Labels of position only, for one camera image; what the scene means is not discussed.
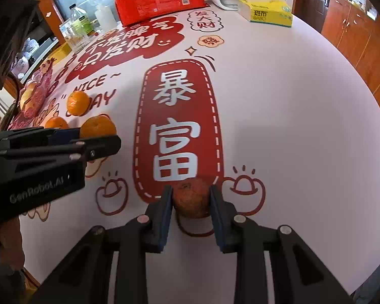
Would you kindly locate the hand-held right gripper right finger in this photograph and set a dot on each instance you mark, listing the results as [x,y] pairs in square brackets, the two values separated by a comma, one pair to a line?
[217,218]

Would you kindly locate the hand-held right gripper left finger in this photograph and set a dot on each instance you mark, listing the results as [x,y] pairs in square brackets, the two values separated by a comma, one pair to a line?
[166,215]

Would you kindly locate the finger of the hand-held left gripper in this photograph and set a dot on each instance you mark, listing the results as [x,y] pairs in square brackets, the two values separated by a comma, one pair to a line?
[101,147]
[63,134]

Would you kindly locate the orange tangerine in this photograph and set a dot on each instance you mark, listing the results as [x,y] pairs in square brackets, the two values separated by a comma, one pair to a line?
[77,103]
[56,123]
[98,126]

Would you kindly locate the wrinkled red pomegranate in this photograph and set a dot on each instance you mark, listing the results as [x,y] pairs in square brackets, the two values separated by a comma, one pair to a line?
[191,199]

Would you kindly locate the pink plastic bowl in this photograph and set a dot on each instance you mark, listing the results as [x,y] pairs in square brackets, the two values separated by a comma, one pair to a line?
[39,85]

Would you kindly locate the pink plastic bag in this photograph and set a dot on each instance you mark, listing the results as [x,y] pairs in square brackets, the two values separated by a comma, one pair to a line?
[27,47]

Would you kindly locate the clear glass tumbler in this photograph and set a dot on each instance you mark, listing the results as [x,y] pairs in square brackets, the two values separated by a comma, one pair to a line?
[74,38]

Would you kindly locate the clear bottle green label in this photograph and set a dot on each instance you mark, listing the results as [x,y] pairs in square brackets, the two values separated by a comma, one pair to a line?
[82,23]

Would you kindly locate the printed cartoon tablecloth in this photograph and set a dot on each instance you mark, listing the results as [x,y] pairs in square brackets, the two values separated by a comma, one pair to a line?
[272,117]

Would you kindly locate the white plastic squeeze bottle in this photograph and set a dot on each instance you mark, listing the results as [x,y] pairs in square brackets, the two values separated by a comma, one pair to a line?
[106,19]

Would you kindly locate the yellow tissue box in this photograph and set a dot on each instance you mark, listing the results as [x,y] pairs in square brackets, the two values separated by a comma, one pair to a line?
[266,15]

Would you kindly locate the wooden sideboard cabinet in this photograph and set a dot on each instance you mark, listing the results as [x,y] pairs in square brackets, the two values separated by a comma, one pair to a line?
[351,28]

